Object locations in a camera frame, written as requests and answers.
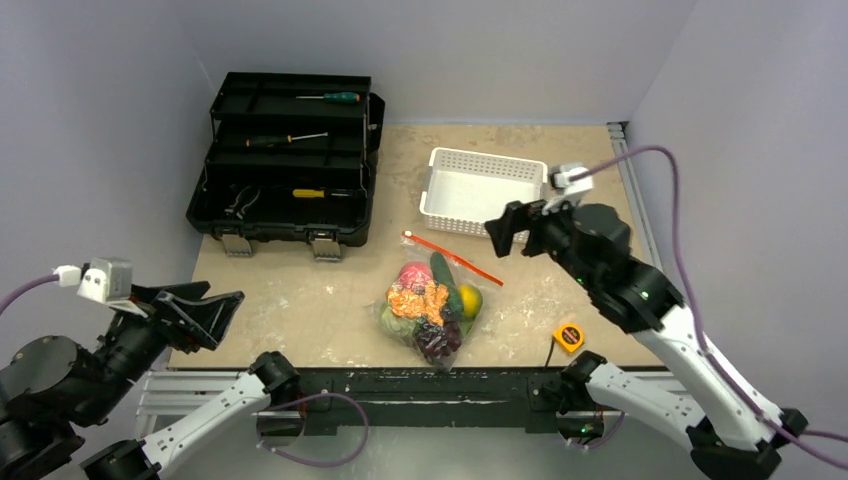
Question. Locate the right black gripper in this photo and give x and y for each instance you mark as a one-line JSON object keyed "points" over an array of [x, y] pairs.
{"points": [[532, 229]]}

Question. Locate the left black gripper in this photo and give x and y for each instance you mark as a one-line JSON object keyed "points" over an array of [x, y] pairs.
{"points": [[188, 306]]}

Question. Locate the green yellow mango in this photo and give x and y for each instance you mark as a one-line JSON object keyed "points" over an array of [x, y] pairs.
{"points": [[472, 300]]}

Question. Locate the green cucumber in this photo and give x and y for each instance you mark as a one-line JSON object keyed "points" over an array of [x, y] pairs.
{"points": [[449, 303]]}

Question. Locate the clear orange zip bag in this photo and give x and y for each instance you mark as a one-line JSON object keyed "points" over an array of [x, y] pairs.
{"points": [[417, 248]]}

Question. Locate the pink peach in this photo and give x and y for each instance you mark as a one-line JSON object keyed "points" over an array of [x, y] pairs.
{"points": [[414, 275]]}

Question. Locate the red grape bunch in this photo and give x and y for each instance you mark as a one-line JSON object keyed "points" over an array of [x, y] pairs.
{"points": [[438, 344]]}

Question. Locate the green cabbage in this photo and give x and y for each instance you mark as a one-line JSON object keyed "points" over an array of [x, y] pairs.
{"points": [[400, 328]]}

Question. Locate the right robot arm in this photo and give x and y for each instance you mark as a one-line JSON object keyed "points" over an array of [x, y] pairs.
{"points": [[729, 430]]}

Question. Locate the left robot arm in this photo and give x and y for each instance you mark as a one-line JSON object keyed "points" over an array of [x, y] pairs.
{"points": [[53, 385]]}

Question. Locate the white plastic basket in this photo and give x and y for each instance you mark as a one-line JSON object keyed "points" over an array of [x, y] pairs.
{"points": [[464, 189]]}

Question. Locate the black pliers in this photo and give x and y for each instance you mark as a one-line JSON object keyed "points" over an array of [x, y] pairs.
{"points": [[243, 201]]}

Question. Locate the yellow tape measure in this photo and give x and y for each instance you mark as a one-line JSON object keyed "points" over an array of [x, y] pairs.
{"points": [[570, 337]]}

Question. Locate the black yellow screwdriver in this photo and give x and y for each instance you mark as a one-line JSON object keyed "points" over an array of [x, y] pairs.
{"points": [[271, 141]]}

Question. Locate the black open toolbox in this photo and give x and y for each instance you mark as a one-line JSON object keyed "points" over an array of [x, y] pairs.
{"points": [[251, 104]]}

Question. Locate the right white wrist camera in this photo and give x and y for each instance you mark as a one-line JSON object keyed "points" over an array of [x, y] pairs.
{"points": [[570, 183]]}

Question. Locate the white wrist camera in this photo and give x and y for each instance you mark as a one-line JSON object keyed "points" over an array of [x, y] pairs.
{"points": [[570, 183], [106, 281]]}

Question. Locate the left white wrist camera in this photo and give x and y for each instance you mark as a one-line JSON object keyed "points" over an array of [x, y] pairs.
{"points": [[106, 281]]}

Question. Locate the yellow handled screwdriver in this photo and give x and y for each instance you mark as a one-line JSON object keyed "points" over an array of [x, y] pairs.
{"points": [[325, 193]]}

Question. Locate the green handled screwdriver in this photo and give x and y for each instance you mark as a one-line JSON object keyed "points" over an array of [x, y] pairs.
{"points": [[335, 97]]}

